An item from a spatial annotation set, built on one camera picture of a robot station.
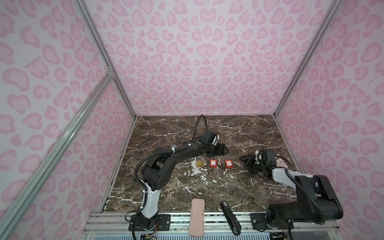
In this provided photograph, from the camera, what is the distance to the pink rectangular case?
2.32 feet

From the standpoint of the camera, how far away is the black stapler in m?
0.69

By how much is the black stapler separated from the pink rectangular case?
103 mm
